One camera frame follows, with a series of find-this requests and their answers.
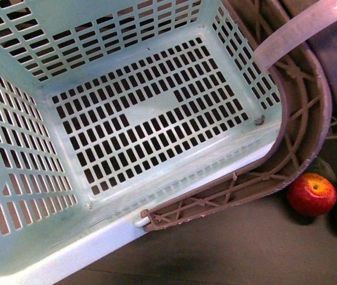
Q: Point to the light blue plastic basket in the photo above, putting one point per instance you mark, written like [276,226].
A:
[119,118]

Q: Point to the red yellow apple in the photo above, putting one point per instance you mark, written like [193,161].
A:
[311,195]

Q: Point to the green avocado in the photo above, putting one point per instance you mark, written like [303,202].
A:
[322,168]

